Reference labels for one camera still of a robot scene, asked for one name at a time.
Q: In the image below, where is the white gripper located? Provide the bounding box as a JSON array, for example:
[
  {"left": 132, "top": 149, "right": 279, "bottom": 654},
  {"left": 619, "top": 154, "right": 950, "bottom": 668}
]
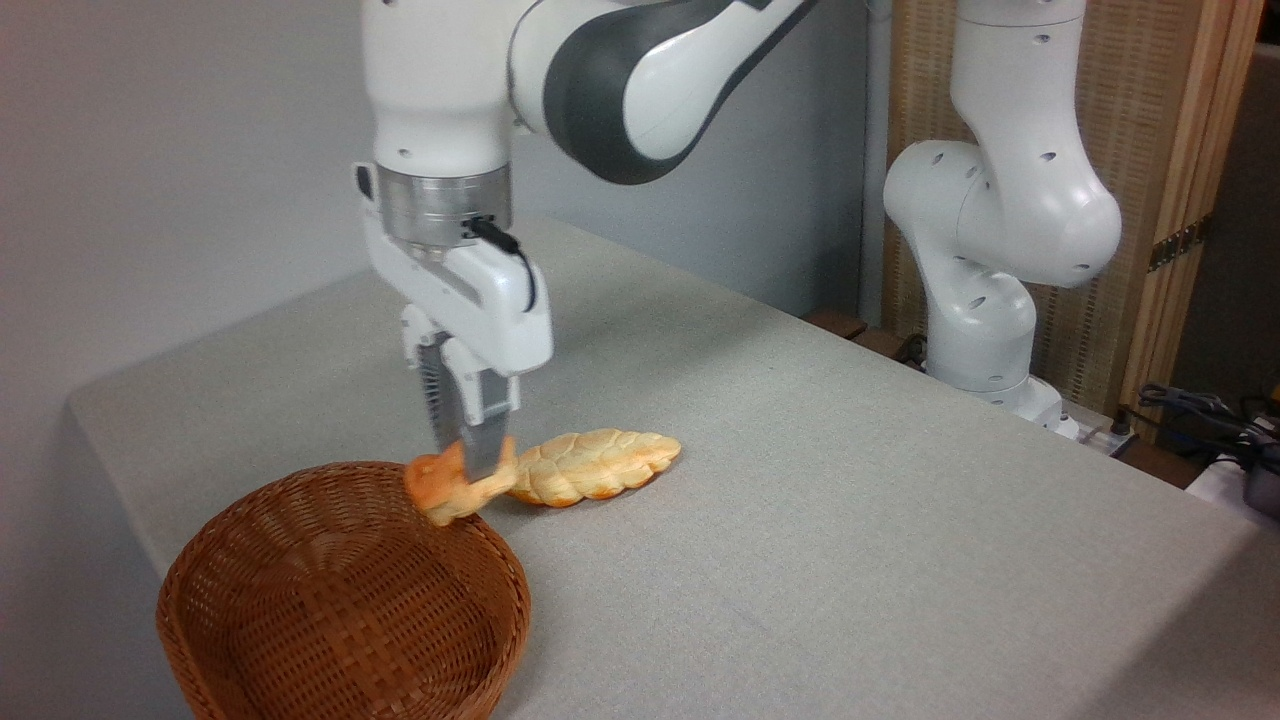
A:
[{"left": 354, "top": 162, "right": 555, "bottom": 481}]

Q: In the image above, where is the small round bread roll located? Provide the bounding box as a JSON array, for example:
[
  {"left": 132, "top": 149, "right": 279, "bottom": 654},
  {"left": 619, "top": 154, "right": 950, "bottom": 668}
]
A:
[{"left": 403, "top": 436, "right": 520, "bottom": 528}]

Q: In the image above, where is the long braided bread loaf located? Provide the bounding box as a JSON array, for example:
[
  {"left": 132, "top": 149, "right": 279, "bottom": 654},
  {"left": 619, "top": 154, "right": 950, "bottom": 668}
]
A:
[{"left": 505, "top": 428, "right": 683, "bottom": 509}]

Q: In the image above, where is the brown wicker basket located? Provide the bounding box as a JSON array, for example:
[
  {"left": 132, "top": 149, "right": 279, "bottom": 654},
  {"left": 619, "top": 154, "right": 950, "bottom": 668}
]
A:
[{"left": 156, "top": 461, "right": 533, "bottom": 720}]

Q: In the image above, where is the wood and rattan folding screen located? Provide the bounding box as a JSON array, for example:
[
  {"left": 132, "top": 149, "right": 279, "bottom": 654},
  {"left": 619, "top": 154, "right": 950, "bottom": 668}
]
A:
[{"left": 884, "top": 0, "right": 1267, "bottom": 433}]

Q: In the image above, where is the dark grey device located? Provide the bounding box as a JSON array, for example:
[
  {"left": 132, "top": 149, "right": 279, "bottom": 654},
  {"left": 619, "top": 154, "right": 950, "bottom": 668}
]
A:
[{"left": 1242, "top": 444, "right": 1280, "bottom": 520}]

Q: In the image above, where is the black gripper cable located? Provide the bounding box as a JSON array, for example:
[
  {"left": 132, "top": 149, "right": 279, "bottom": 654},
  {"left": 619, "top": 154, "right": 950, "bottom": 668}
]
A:
[{"left": 469, "top": 215, "right": 539, "bottom": 312}]

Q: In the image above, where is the black cable bundle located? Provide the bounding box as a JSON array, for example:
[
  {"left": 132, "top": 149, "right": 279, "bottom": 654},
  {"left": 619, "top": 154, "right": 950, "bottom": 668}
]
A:
[{"left": 1137, "top": 383, "right": 1280, "bottom": 453}]

